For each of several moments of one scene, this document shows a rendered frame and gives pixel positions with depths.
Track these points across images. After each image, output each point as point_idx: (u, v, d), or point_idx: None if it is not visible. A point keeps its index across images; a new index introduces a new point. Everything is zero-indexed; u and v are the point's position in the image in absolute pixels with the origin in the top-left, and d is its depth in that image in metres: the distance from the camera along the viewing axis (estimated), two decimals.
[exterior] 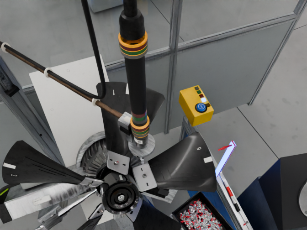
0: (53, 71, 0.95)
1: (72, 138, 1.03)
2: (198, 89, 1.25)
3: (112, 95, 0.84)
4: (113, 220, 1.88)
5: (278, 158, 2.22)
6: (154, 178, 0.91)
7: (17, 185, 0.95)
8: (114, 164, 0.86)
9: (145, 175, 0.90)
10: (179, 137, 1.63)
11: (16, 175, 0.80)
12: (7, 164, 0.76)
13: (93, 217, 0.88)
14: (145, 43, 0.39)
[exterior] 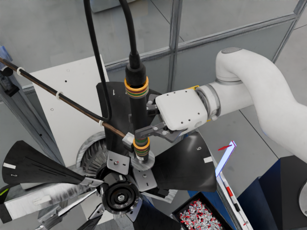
0: (53, 71, 0.95)
1: (72, 138, 1.03)
2: None
3: (112, 95, 0.84)
4: (113, 220, 1.88)
5: (278, 158, 2.22)
6: (154, 178, 0.91)
7: (17, 185, 0.95)
8: (114, 164, 0.86)
9: (145, 175, 0.90)
10: (179, 137, 1.63)
11: (16, 175, 0.80)
12: (7, 164, 0.76)
13: (93, 217, 0.88)
14: (146, 86, 0.48)
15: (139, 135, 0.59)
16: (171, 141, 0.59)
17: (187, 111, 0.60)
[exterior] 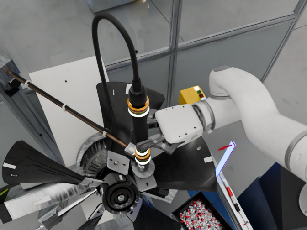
0: (53, 71, 0.95)
1: (72, 138, 1.03)
2: (198, 89, 1.25)
3: (112, 95, 0.84)
4: (113, 220, 1.88)
5: None
6: (154, 178, 0.91)
7: (17, 185, 0.95)
8: (114, 164, 0.86)
9: None
10: None
11: (16, 175, 0.80)
12: (7, 164, 0.76)
13: (93, 217, 0.88)
14: (147, 106, 0.53)
15: (140, 147, 0.65)
16: (169, 153, 0.64)
17: (184, 125, 0.66)
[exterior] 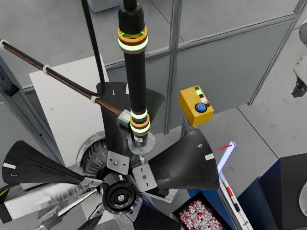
0: None
1: (72, 138, 1.03)
2: (198, 89, 1.25)
3: (112, 95, 0.84)
4: (113, 220, 1.88)
5: (278, 158, 2.22)
6: (154, 178, 0.91)
7: (17, 185, 0.95)
8: (114, 164, 0.86)
9: (144, 177, 0.91)
10: (179, 137, 1.63)
11: (16, 175, 0.80)
12: (7, 164, 0.76)
13: (93, 217, 0.88)
14: (145, 38, 0.38)
15: (299, 96, 0.81)
16: None
17: None
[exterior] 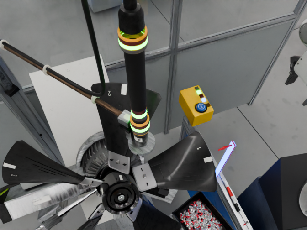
0: None
1: (72, 138, 1.03)
2: (198, 89, 1.25)
3: (195, 147, 0.97)
4: (113, 220, 1.88)
5: (278, 158, 2.22)
6: (137, 215, 0.93)
7: (17, 185, 0.95)
8: (143, 175, 0.90)
9: None
10: (179, 137, 1.63)
11: (110, 95, 0.82)
12: (125, 87, 0.80)
13: (83, 179, 0.83)
14: (145, 38, 0.38)
15: None
16: None
17: None
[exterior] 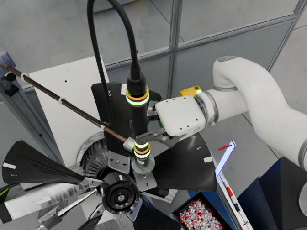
0: (53, 71, 0.95)
1: (72, 138, 1.03)
2: (198, 89, 1.25)
3: (195, 147, 0.97)
4: (113, 220, 1.88)
5: (278, 158, 2.22)
6: (137, 215, 0.93)
7: (17, 185, 0.95)
8: (143, 175, 0.90)
9: None
10: None
11: (110, 95, 0.82)
12: (125, 87, 0.80)
13: (83, 179, 0.83)
14: (147, 96, 0.50)
15: (140, 140, 0.62)
16: (170, 146, 0.61)
17: (186, 117, 0.63)
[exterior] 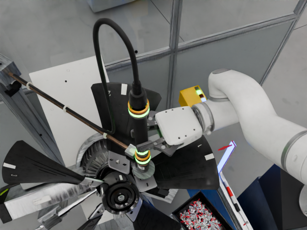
0: (53, 71, 0.95)
1: (72, 138, 1.03)
2: (198, 89, 1.25)
3: (196, 145, 0.96)
4: (113, 220, 1.88)
5: None
6: (137, 215, 0.93)
7: (17, 185, 0.95)
8: None
9: None
10: None
11: (110, 95, 0.82)
12: (125, 87, 0.80)
13: (83, 179, 0.83)
14: (147, 109, 0.54)
15: (140, 149, 0.66)
16: (169, 154, 0.65)
17: (184, 127, 0.67)
